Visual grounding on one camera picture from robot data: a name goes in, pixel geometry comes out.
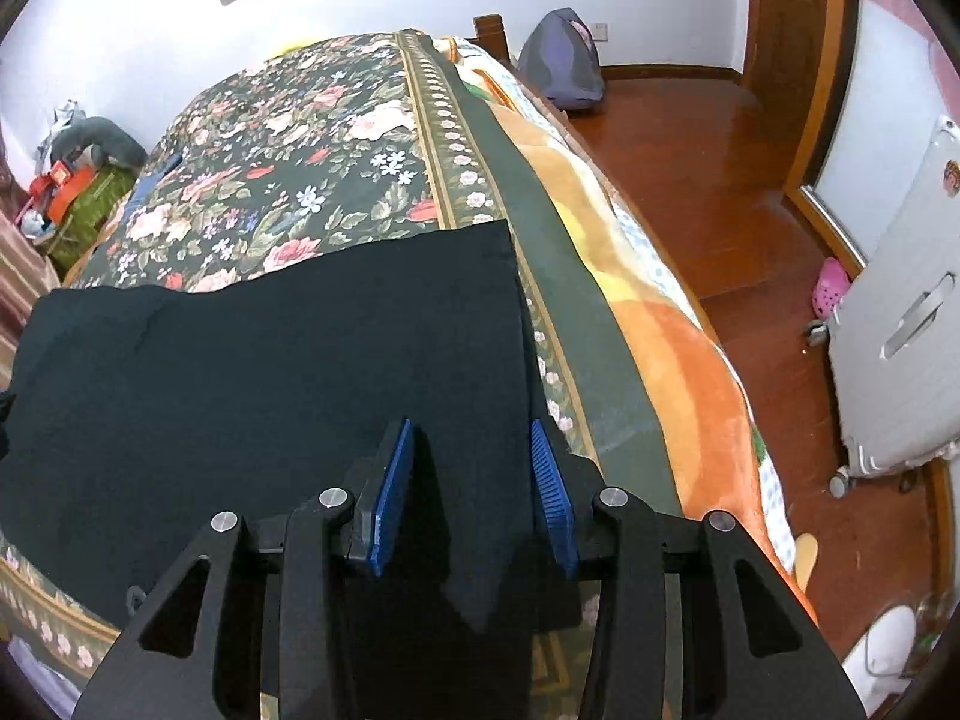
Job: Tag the white suitcase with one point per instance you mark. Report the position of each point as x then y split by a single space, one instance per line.
892 340

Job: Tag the black pants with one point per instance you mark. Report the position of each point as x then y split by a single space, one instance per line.
134 414

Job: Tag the floral bed cover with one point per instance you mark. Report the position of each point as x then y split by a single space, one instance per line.
350 141

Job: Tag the green bag with clutter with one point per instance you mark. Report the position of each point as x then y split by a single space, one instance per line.
80 209

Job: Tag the folded blue jeans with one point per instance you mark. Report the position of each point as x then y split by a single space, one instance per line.
146 185

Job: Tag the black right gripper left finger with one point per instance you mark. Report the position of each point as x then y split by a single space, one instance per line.
194 648

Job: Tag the grey plush toy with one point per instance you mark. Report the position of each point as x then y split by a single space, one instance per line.
106 142

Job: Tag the purple grey backpack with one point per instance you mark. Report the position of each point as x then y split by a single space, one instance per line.
561 61

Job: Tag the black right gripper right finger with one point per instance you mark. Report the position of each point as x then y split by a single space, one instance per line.
692 602

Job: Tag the red striped curtain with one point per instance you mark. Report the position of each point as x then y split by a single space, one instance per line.
25 275

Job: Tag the orange blanket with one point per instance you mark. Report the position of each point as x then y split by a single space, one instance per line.
716 456

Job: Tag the wooden bedpost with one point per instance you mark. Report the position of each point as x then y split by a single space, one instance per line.
490 35

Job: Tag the pink croc shoe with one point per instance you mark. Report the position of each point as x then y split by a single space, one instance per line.
830 287

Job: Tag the wooden door frame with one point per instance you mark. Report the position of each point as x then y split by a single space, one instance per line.
798 61

